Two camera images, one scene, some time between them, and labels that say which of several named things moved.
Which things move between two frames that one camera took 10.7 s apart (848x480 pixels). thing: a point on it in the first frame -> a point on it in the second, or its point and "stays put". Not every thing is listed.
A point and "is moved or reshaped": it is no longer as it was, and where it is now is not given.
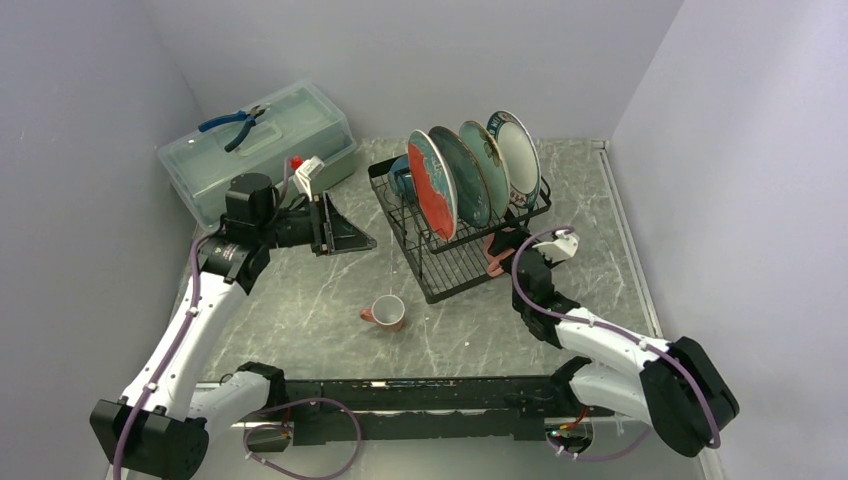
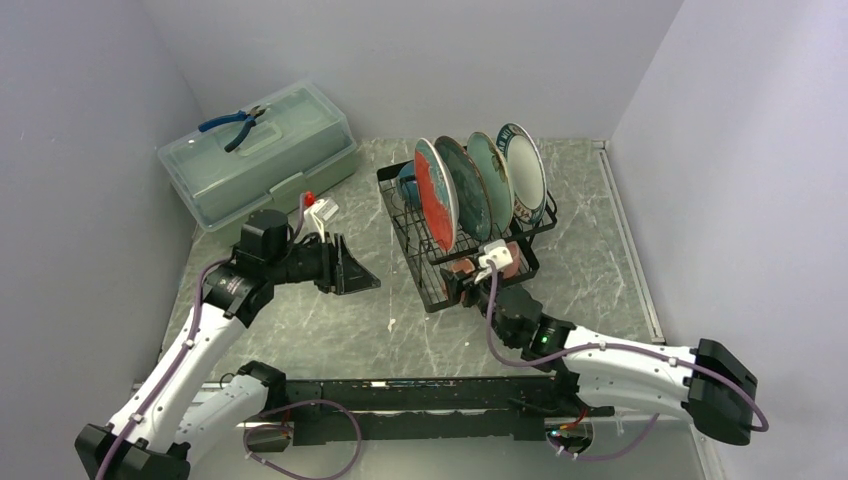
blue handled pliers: (240, 136) stays put
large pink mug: (494, 265) is moved or reshaped
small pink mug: (387, 311) -> (466, 265)
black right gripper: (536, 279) -> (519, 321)
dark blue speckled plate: (473, 198) is moved or reshaped
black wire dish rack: (447, 266) is moved or reshaped
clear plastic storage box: (297, 121) stays put
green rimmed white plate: (520, 155) is moved or reshaped
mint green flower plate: (493, 163) is moved or reshaped
